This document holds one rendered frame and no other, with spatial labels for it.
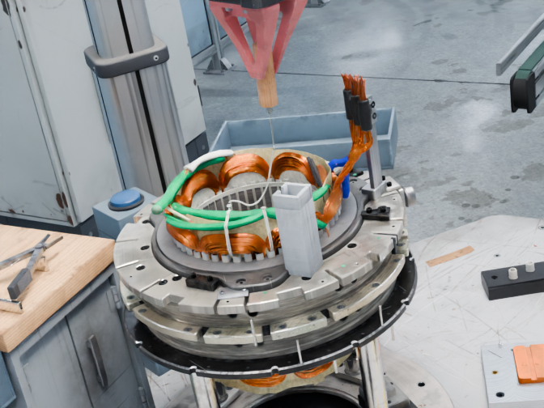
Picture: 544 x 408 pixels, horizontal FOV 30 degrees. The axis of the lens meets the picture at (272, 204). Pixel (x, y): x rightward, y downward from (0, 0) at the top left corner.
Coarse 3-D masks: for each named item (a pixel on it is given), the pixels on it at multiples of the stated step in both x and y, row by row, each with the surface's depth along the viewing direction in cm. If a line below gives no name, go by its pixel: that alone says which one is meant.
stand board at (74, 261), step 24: (0, 240) 124; (24, 240) 123; (48, 240) 122; (72, 240) 121; (96, 240) 120; (24, 264) 118; (48, 264) 117; (72, 264) 116; (96, 264) 117; (0, 288) 114; (48, 288) 112; (72, 288) 114; (0, 312) 109; (24, 312) 108; (48, 312) 111; (0, 336) 105; (24, 336) 108
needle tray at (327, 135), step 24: (240, 120) 147; (264, 120) 146; (288, 120) 145; (312, 120) 144; (336, 120) 144; (384, 120) 143; (216, 144) 141; (240, 144) 148; (264, 144) 148; (288, 144) 146; (312, 144) 135; (336, 144) 134; (384, 144) 133; (360, 168) 135; (384, 168) 135
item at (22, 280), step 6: (24, 270) 110; (18, 276) 109; (24, 276) 110; (30, 276) 111; (12, 282) 108; (18, 282) 108; (24, 282) 110; (30, 282) 111; (12, 288) 107; (18, 288) 108; (24, 288) 110; (12, 294) 108; (18, 294) 108
